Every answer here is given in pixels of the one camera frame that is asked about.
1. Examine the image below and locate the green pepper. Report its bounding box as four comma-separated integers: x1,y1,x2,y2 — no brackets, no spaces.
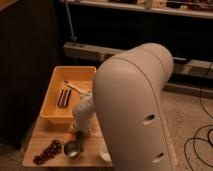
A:
77,131,84,153

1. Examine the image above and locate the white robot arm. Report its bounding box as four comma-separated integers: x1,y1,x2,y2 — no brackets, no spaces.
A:
73,43,175,171

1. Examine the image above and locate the yellow plastic tray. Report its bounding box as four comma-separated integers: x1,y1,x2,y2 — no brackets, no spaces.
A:
40,66,96,124

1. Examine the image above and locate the orange fruit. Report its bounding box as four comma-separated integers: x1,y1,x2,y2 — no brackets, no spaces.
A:
64,132,77,142

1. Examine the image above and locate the small metal cup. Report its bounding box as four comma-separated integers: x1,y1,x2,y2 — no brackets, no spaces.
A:
63,141,80,157

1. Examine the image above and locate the white dish brush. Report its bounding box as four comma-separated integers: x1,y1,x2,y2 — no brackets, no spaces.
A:
64,80,91,96

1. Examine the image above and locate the bunch of dark grapes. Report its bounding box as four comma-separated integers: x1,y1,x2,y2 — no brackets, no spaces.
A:
33,139,62,165

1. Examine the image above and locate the white plastic cup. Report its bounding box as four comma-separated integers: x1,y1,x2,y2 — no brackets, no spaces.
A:
100,153,111,162

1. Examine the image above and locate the metal shelf pole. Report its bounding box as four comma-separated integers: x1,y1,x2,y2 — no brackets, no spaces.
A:
64,0,77,46

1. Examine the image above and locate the black object on shelf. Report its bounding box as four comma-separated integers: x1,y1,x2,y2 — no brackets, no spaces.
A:
173,57,191,65

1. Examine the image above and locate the lower white shelf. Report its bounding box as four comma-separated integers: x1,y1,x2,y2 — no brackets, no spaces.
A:
63,42,213,80

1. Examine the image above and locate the white shelf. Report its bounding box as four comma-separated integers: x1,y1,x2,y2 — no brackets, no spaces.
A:
63,42,213,80
59,0,213,19

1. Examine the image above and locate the upper white shelf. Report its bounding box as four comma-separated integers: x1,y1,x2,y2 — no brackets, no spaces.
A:
59,0,213,19

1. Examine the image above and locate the black floor cable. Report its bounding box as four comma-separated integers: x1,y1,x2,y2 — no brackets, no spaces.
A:
183,61,213,171

